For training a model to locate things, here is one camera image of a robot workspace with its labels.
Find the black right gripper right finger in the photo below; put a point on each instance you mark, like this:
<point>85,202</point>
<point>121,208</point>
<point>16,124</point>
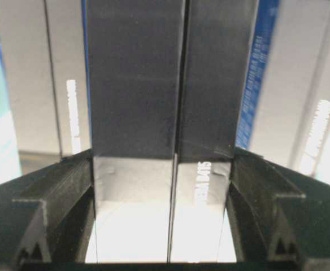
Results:
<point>279,218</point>

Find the black RealSense D415 box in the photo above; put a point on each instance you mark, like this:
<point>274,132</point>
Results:
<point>166,80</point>

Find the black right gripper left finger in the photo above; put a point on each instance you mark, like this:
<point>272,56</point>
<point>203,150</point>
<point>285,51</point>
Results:
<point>47,216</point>

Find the black realsense d435i box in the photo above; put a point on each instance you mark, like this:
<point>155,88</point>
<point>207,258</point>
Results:
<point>285,113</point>
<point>43,54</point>

